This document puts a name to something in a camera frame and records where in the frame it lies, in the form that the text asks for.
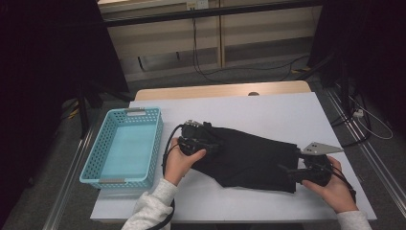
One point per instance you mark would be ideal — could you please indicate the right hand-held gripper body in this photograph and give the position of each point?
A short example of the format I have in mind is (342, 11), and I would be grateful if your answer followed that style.
(316, 169)

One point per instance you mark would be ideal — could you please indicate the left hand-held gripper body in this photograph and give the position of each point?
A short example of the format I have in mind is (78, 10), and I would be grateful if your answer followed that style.
(191, 137)

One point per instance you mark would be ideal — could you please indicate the black short pants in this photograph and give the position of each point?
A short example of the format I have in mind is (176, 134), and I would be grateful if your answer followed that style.
(249, 159)

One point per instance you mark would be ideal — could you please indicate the light blue plastic basket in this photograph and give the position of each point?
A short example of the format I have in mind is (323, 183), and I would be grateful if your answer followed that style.
(124, 150)

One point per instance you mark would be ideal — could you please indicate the person's left hand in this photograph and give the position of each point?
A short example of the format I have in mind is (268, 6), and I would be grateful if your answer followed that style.
(180, 166)

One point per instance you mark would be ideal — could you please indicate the person's right hand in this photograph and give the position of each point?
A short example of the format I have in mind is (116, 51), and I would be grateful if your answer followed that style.
(338, 191)

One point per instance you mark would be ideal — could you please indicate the light wooden table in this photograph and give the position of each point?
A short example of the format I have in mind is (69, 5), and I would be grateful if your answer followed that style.
(207, 91)

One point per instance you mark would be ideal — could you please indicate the white table cover board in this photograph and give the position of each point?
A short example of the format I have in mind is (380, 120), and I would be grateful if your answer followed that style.
(255, 108)

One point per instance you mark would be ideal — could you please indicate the round grey table grommet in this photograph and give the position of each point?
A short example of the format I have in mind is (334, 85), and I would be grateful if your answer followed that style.
(253, 94)

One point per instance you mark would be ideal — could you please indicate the white power plug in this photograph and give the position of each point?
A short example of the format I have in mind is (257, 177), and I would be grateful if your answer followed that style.
(358, 112)

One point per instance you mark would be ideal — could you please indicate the beige wooden cabinet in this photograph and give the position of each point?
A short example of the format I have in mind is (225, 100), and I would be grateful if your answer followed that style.
(166, 35)

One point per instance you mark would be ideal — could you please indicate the black horizontal bar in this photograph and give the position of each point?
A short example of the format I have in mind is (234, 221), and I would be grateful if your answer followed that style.
(207, 13)

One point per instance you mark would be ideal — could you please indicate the black curtain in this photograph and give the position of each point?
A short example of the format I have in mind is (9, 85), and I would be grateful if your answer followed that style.
(38, 80)
(376, 48)

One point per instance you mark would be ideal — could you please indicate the aluminium floor rail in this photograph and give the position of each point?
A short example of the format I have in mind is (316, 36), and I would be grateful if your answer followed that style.
(68, 179)
(383, 166)

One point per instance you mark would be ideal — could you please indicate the white wall outlet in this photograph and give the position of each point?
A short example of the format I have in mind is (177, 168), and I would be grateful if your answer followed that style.
(197, 4)

